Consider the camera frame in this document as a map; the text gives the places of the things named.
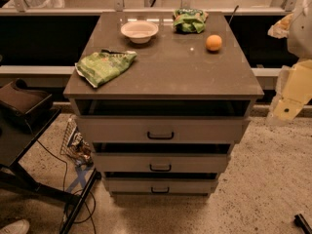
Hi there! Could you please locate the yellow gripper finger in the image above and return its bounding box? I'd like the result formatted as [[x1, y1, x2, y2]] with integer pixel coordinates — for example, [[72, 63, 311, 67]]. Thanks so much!
[[267, 59, 312, 125], [267, 13, 293, 39]]

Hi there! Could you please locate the orange fruit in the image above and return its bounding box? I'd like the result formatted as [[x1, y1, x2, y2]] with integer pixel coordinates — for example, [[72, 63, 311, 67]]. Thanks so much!
[[206, 35, 222, 52]]

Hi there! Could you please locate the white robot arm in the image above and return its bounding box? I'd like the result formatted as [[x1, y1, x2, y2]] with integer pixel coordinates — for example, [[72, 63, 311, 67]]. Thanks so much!
[[267, 0, 312, 125]]

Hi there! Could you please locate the crumpled green chip bag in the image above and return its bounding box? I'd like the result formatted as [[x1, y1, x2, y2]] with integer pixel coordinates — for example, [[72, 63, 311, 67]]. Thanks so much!
[[173, 9, 209, 33]]

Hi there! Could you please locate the flat green jalapeno chip bag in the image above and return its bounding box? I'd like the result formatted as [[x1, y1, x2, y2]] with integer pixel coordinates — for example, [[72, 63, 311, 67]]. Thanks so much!
[[75, 50, 137, 88]]

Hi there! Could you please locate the metal railing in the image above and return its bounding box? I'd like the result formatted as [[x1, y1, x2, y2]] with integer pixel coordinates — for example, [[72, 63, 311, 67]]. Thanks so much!
[[0, 0, 312, 17]]

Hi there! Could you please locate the black object on floor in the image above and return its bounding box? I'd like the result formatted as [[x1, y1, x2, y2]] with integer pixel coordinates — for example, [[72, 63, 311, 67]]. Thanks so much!
[[294, 214, 312, 234]]

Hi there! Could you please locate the grey drawer cabinet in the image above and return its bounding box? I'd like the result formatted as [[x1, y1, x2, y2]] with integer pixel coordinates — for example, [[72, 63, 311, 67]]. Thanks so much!
[[62, 11, 265, 197]]

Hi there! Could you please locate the white paper bowl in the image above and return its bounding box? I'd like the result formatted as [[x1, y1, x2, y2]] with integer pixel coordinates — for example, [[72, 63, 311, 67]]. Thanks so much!
[[121, 20, 159, 44]]

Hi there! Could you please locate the top grey drawer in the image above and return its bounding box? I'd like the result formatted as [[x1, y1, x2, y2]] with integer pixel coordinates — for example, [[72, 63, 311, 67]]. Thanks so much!
[[76, 116, 250, 143]]

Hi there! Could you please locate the grey drawer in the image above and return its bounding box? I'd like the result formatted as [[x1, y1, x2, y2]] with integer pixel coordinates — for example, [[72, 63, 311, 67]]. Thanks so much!
[[76, 116, 250, 143], [92, 153, 228, 173], [103, 178, 218, 194]]

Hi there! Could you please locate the middle grey drawer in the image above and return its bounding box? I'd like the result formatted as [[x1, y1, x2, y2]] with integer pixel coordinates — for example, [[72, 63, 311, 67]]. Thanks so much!
[[92, 153, 228, 173]]

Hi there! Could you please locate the bottom grey drawer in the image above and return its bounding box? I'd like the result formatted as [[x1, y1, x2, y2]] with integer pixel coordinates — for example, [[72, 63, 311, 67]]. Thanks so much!
[[103, 178, 218, 194]]

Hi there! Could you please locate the dark brown bin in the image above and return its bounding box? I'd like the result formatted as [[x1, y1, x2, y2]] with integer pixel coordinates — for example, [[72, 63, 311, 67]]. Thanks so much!
[[0, 79, 53, 126]]

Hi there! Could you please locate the black side table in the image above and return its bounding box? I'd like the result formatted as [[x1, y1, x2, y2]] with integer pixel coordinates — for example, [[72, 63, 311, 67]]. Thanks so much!
[[0, 110, 99, 234]]

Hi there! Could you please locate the white shoe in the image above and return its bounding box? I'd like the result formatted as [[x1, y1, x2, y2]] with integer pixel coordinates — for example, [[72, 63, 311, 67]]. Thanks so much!
[[0, 219, 30, 234]]

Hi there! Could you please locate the wire basket with snacks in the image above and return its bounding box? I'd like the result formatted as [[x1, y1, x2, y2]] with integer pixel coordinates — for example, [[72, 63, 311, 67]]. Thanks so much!
[[59, 116, 93, 167]]

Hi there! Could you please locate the black floor cable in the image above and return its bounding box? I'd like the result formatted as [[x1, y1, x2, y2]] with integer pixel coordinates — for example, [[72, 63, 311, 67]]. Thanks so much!
[[36, 139, 98, 234]]

